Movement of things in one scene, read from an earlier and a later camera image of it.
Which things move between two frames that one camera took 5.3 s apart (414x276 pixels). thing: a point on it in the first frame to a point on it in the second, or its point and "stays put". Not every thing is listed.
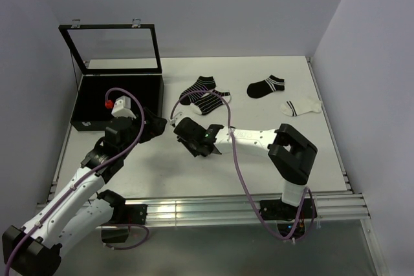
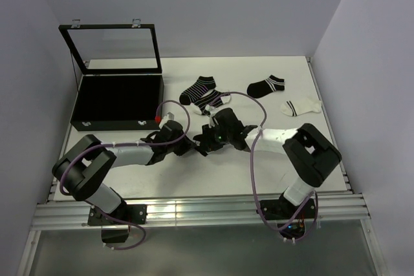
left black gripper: (154, 127) to (187, 145)
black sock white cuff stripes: (261, 88) stays put
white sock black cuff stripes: (297, 106) stays put
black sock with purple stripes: (194, 93) stays put
